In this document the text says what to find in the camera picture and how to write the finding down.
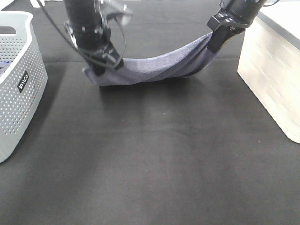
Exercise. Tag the grey cloth in basket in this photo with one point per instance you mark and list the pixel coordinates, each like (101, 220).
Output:
(4, 65)

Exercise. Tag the grey-blue towel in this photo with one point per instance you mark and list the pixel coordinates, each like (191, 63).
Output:
(183, 62)

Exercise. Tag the white storage box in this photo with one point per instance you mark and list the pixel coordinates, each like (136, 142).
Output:
(270, 63)

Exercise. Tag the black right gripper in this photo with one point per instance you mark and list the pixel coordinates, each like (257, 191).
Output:
(226, 20)

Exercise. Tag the black table mat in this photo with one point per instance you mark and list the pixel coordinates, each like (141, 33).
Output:
(200, 150)

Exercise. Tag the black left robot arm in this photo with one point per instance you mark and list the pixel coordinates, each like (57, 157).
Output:
(84, 18)

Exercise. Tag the grey perforated laundry basket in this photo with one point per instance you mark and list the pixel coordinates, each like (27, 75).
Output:
(23, 83)

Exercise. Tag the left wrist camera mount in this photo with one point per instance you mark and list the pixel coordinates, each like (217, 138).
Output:
(110, 9)

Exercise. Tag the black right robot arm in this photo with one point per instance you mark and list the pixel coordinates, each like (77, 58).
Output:
(255, 6)

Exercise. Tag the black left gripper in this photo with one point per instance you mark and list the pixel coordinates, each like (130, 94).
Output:
(99, 52)

